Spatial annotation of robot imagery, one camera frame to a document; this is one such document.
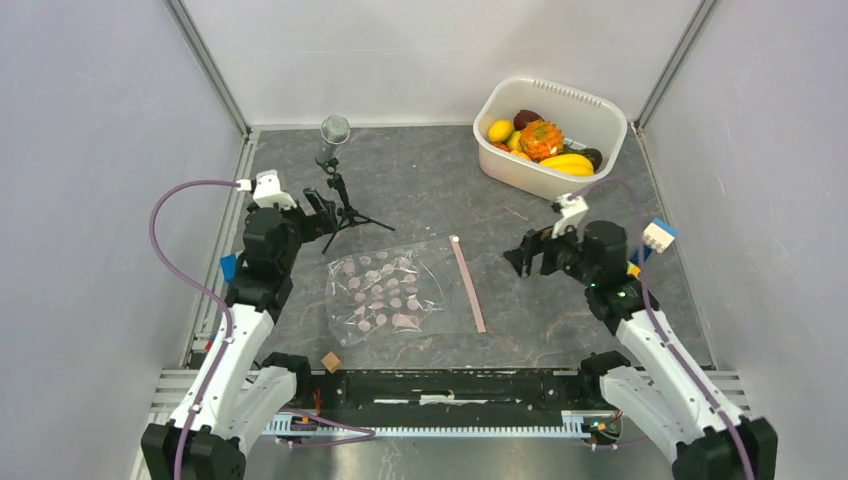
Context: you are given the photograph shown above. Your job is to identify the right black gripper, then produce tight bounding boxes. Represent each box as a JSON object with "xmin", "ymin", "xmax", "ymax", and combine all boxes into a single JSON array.
[{"xmin": 502, "ymin": 215, "xmax": 597, "ymax": 287}]

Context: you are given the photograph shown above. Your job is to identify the yellow toy bananas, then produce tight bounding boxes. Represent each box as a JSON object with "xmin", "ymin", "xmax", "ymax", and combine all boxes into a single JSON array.
[{"xmin": 539, "ymin": 153, "xmax": 595, "ymax": 177}]

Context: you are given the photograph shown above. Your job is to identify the clear zip top bag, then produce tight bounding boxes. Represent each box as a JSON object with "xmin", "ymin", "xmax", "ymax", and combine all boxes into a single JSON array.
[{"xmin": 326, "ymin": 235, "xmax": 487, "ymax": 347}]

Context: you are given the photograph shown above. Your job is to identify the orange toy pineapple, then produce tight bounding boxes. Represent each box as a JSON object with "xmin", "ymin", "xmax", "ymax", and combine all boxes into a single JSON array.
[{"xmin": 520, "ymin": 120, "xmax": 565, "ymax": 163}]

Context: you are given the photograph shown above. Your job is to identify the white plastic basin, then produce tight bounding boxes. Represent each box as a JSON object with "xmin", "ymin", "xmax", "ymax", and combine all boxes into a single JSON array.
[{"xmin": 473, "ymin": 76, "xmax": 628, "ymax": 199}]

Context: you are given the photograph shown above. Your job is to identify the dark red toy fruit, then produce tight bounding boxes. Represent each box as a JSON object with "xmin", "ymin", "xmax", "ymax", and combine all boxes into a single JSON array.
[{"xmin": 513, "ymin": 109, "xmax": 542, "ymax": 131}]

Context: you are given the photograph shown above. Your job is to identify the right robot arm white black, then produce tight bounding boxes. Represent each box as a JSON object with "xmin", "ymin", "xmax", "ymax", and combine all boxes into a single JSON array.
[{"xmin": 503, "ymin": 220, "xmax": 778, "ymax": 479}]

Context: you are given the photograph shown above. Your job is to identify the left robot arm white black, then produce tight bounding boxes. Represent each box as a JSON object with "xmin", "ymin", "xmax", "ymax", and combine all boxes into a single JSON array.
[{"xmin": 141, "ymin": 188, "xmax": 338, "ymax": 479}]

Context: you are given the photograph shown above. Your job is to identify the blue green toy block stack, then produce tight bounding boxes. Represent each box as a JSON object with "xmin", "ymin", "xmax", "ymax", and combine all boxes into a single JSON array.
[{"xmin": 219, "ymin": 253, "xmax": 238, "ymax": 284}]

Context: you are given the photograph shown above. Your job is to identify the silver microphone on tripod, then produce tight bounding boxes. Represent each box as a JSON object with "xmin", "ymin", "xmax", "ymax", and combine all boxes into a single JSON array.
[{"xmin": 315, "ymin": 115, "xmax": 396, "ymax": 254}]

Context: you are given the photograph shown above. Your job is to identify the orange toy fruit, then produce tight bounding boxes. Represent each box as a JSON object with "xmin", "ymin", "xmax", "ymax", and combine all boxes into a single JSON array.
[{"xmin": 510, "ymin": 150, "xmax": 533, "ymax": 162}]

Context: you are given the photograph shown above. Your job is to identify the yellow toy mango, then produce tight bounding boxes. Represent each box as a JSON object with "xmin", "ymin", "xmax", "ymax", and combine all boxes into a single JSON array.
[{"xmin": 487, "ymin": 119, "xmax": 514, "ymax": 144}]

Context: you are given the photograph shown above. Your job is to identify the small wooden cube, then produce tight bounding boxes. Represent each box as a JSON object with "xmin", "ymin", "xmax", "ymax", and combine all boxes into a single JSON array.
[{"xmin": 321, "ymin": 352, "xmax": 342, "ymax": 373}]

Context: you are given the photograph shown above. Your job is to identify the white blue yellow block stack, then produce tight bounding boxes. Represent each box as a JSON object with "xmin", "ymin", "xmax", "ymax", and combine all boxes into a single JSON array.
[{"xmin": 627, "ymin": 218, "xmax": 679, "ymax": 278}]

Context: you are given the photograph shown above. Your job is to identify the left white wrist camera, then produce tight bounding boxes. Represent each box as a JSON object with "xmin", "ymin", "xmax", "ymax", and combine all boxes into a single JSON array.
[{"xmin": 236, "ymin": 169, "xmax": 297, "ymax": 211}]

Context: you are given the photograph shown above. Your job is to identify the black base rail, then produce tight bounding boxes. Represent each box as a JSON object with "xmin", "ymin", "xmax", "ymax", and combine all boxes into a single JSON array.
[{"xmin": 286, "ymin": 368, "xmax": 617, "ymax": 428}]

